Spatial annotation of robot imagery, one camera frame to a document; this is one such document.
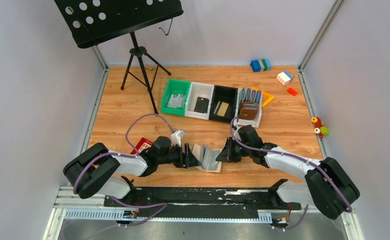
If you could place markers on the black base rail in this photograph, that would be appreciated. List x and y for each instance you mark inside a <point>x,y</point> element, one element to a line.
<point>208,203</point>

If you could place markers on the red toy brick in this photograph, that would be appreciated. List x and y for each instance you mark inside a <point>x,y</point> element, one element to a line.
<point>292,91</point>

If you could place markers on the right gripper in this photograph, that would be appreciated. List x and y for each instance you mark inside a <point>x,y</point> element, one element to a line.
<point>230,150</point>

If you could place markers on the black music stand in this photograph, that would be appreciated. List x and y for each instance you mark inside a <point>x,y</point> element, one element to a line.
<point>93,22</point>

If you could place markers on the orange toy frame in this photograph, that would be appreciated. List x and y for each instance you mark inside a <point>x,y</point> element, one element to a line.
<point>266,97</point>

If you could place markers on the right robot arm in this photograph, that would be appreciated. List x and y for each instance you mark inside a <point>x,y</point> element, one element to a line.
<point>326,184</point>

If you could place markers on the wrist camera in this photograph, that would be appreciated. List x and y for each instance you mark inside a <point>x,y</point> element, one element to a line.
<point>176,137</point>
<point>236,127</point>

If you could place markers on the green plastic bin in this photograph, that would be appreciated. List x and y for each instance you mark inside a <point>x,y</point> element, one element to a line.
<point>175,86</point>

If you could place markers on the white blue toy block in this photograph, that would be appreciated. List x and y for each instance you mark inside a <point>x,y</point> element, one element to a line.
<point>284,77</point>

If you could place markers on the beige card holder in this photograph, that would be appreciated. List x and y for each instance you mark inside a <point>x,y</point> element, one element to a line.
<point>207,158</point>

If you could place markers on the blue green toy block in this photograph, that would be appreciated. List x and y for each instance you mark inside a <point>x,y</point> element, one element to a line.
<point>260,65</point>

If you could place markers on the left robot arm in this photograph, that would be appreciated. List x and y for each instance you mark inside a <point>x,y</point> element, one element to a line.
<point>99,170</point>

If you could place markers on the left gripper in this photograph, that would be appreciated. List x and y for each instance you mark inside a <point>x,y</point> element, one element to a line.
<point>186,156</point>

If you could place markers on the white plastic bin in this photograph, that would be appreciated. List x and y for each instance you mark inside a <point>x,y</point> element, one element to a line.
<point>198,90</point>

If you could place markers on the blue card holders row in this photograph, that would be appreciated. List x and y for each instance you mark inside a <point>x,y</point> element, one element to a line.
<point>252,95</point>

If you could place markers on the white bin with holders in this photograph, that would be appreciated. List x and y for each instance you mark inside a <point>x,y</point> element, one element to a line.
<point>254,123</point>

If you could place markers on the gold card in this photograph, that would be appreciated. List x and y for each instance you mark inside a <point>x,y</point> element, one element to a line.
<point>221,109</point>

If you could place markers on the brown card holder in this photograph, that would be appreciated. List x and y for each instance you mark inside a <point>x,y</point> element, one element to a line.
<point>248,110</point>

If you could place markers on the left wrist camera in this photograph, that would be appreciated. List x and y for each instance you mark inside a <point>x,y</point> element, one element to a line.
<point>176,137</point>

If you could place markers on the black plastic bin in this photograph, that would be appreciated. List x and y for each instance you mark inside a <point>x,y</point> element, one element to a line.
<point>225,94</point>

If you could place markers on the black card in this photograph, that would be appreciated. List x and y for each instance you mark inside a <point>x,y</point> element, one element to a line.
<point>201,105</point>

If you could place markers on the grey cards in green bin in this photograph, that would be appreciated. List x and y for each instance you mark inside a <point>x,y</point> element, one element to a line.
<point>176,101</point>

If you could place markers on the colourful toy vehicle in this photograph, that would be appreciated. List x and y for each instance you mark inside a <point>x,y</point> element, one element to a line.
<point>319,128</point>

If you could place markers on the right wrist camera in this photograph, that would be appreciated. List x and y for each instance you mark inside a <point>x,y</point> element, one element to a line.
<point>236,127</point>

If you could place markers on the red object under arm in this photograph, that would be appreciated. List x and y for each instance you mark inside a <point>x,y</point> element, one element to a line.
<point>143,144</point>

